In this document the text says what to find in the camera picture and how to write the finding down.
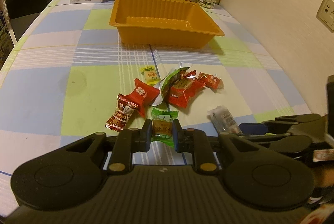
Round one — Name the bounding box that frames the large red snack pack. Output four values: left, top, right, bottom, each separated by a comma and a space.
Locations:
166, 70, 205, 108

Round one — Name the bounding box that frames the checkered tablecloth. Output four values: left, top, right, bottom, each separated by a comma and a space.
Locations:
1, 0, 310, 216

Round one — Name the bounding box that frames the red double-happiness candy pack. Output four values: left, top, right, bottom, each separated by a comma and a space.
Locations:
125, 78, 160, 118

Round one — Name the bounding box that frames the single wall socket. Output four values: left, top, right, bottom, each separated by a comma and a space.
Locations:
316, 0, 334, 32

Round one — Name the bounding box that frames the green white snack bag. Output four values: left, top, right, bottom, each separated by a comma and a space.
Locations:
151, 62, 192, 106

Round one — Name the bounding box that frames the small red candy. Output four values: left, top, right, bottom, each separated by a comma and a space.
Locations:
198, 72, 224, 90

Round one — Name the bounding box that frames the clear snack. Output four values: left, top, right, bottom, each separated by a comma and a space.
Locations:
207, 105, 242, 135

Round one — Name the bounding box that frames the orange plastic tray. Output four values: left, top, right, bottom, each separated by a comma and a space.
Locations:
109, 0, 224, 49

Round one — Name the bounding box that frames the yellow green candy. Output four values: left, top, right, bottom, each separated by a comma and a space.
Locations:
140, 65, 160, 85

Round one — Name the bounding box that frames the dark red candy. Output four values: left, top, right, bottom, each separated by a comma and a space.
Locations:
105, 94, 139, 132

